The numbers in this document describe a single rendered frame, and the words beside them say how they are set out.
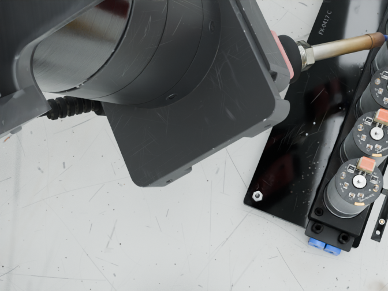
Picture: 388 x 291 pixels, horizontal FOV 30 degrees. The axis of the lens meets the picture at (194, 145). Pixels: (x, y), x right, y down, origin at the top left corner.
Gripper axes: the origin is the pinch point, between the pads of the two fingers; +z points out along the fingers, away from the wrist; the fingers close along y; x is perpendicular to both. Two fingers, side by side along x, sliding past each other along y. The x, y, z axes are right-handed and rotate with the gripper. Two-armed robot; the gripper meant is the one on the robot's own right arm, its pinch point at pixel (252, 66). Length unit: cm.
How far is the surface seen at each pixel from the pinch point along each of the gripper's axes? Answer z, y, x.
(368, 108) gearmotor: 8.1, -2.9, -2.5
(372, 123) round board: 6.3, -4.1, -2.6
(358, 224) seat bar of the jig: 8.8, -8.4, 1.2
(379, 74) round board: 7.0, -1.7, -4.0
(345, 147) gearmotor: 7.9, -4.3, -0.4
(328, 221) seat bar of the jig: 8.1, -7.6, 2.4
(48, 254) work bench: 2.1, -2.8, 17.2
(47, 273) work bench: 1.9, -3.8, 17.6
